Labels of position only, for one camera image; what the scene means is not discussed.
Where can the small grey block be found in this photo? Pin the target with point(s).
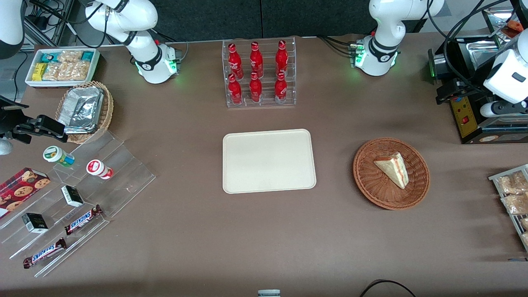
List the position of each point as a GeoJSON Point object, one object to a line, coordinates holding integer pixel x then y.
{"type": "Point", "coordinates": [269, 293]}

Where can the tray of packaged snacks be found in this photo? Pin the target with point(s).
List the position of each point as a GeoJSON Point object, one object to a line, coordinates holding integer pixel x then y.
{"type": "Point", "coordinates": [493, 178]}

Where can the brown Snickers bar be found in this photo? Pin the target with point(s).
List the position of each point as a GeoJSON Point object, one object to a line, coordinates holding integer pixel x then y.
{"type": "Point", "coordinates": [44, 253]}
{"type": "Point", "coordinates": [82, 220]}

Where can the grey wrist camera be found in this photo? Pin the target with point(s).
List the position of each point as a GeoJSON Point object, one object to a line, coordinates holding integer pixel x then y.
{"type": "Point", "coordinates": [4, 147]}
{"type": "Point", "coordinates": [501, 109]}

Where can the clear acrylic bottle rack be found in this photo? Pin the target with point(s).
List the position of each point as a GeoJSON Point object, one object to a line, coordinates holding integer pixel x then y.
{"type": "Point", "coordinates": [266, 105]}

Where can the red cola bottle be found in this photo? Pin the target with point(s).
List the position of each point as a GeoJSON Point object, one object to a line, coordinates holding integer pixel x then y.
{"type": "Point", "coordinates": [281, 90]}
{"type": "Point", "coordinates": [234, 91]}
{"type": "Point", "coordinates": [234, 62]}
{"type": "Point", "coordinates": [255, 90]}
{"type": "Point", "coordinates": [256, 61]}
{"type": "Point", "coordinates": [281, 60]}

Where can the red label yogurt cup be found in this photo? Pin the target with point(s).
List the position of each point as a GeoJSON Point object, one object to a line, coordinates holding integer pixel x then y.
{"type": "Point", "coordinates": [97, 168]}

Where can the clear acrylic stepped display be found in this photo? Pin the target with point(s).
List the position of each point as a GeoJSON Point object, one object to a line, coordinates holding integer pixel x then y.
{"type": "Point", "coordinates": [123, 181]}

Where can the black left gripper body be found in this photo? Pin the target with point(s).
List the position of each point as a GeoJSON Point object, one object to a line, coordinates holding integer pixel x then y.
{"type": "Point", "coordinates": [463, 85]}

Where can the small black box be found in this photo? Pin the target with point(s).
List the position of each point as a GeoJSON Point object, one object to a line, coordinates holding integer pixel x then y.
{"type": "Point", "coordinates": [72, 196]}
{"type": "Point", "coordinates": [35, 222]}

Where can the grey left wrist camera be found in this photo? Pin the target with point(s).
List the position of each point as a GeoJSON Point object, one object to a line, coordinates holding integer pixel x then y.
{"type": "Point", "coordinates": [501, 109]}

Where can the red cookie box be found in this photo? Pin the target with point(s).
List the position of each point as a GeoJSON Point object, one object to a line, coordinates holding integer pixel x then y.
{"type": "Point", "coordinates": [20, 189]}

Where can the green label yogurt cup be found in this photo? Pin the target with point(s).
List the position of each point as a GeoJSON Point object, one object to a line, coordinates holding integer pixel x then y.
{"type": "Point", "coordinates": [55, 154]}

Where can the stack of foil containers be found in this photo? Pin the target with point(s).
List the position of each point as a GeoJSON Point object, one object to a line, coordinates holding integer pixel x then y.
{"type": "Point", "coordinates": [80, 109]}

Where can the white rectangular snack bin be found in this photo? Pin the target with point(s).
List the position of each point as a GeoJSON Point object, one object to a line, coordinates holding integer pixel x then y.
{"type": "Point", "coordinates": [95, 62]}

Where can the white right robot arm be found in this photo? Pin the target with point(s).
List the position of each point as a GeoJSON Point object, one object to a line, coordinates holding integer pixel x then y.
{"type": "Point", "coordinates": [152, 62]}

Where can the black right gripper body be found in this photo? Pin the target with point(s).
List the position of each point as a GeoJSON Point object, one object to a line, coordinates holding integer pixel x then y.
{"type": "Point", "coordinates": [9, 120]}

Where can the clear bag of nut snacks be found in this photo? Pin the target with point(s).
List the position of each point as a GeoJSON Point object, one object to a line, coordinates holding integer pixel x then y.
{"type": "Point", "coordinates": [51, 71]}
{"type": "Point", "coordinates": [70, 56]}
{"type": "Point", "coordinates": [75, 71]}

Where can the cream plastic tray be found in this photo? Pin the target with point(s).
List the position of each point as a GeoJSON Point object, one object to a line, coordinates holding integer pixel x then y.
{"type": "Point", "coordinates": [264, 163]}

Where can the teal snack pack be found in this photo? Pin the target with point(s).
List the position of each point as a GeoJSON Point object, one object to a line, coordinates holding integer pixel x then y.
{"type": "Point", "coordinates": [87, 55]}
{"type": "Point", "coordinates": [49, 57]}

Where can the black hot food warmer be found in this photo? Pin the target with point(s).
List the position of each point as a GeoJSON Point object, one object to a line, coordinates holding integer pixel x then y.
{"type": "Point", "coordinates": [472, 123]}

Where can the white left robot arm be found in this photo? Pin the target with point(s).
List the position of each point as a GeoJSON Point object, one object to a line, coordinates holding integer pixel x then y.
{"type": "Point", "coordinates": [377, 62]}

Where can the clear bag of pastries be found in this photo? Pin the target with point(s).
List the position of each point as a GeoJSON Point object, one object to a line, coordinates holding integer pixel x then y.
{"type": "Point", "coordinates": [511, 183]}
{"type": "Point", "coordinates": [525, 238]}
{"type": "Point", "coordinates": [524, 223]}
{"type": "Point", "coordinates": [515, 204]}

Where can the light wicker basket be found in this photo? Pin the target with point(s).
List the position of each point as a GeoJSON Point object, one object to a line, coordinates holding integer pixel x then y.
{"type": "Point", "coordinates": [108, 111]}

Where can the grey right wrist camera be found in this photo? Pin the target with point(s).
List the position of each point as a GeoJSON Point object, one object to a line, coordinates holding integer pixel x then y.
{"type": "Point", "coordinates": [4, 147]}

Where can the yellow snack pack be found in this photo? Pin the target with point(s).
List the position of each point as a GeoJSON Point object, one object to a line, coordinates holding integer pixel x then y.
{"type": "Point", "coordinates": [38, 72]}

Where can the round brown wicker basket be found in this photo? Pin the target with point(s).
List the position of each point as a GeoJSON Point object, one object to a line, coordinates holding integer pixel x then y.
{"type": "Point", "coordinates": [371, 181]}

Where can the triangular sandwich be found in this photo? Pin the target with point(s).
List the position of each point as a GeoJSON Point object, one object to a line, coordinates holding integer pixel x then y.
{"type": "Point", "coordinates": [394, 169]}

